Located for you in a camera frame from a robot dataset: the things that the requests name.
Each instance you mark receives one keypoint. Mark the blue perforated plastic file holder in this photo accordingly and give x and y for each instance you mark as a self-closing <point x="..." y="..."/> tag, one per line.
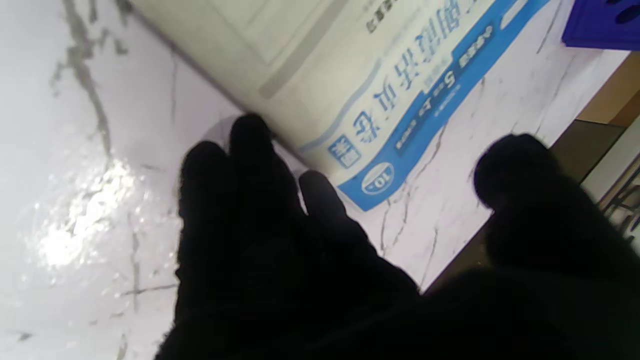
<point x="605" y="25"/>

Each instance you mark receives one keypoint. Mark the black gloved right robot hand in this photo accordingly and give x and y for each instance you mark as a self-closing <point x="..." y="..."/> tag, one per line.
<point x="320" y="280"/>

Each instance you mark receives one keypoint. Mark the white workbook with blue header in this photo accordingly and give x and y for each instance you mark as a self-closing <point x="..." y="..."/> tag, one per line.
<point x="350" y="75"/>

